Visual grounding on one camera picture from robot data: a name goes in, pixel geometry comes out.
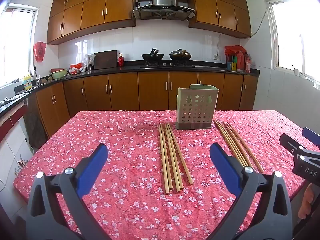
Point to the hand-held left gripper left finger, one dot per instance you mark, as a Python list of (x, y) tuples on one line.
[(95, 165)]

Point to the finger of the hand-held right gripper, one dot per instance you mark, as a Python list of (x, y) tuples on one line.
[(291, 143), (312, 134)]

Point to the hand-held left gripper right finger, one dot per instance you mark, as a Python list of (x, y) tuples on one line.
[(225, 165)]

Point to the perforated pale green utensil holder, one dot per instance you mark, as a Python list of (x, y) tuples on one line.
[(195, 110)]

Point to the person's right hand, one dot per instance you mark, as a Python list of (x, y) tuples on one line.
[(308, 202)]

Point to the red floral tablecloth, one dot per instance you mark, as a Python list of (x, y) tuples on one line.
[(125, 155)]

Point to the red sauce bottle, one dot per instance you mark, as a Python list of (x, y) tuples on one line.
[(240, 62), (247, 63)]

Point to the wooden lower cabinets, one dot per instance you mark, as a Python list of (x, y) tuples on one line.
[(150, 90)]

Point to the green basin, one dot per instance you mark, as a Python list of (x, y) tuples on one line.
[(58, 74)]

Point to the red and white bag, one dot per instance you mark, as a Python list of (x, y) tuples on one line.
[(76, 68)]

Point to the colourful box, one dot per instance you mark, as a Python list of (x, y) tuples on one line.
[(231, 63)]

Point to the black kitchen countertop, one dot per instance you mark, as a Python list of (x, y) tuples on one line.
[(125, 69)]

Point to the clear glass jar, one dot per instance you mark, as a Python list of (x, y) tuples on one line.
[(89, 62)]

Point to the dark cutting board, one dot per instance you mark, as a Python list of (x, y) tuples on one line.
[(105, 60)]

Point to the metal faucet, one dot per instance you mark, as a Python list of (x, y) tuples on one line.
[(36, 76)]

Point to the yellow detergent bottle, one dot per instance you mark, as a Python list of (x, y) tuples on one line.
[(27, 82)]

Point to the red glass bottle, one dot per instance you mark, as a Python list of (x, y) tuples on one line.
[(121, 60)]

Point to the grey cloth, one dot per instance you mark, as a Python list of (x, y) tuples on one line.
[(7, 101)]

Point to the gas stove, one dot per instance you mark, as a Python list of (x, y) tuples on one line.
[(167, 65)]

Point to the wok with lid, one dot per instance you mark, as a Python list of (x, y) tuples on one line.
[(180, 55)]

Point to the hanging red plastic bag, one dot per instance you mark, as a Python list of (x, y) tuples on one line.
[(40, 51)]

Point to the wooden upper cabinet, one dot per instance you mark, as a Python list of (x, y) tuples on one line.
[(220, 10), (95, 10)]

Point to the window with white frame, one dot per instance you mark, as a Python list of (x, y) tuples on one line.
[(297, 35), (15, 45)]

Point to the white wall socket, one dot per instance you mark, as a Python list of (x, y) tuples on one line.
[(218, 57)]

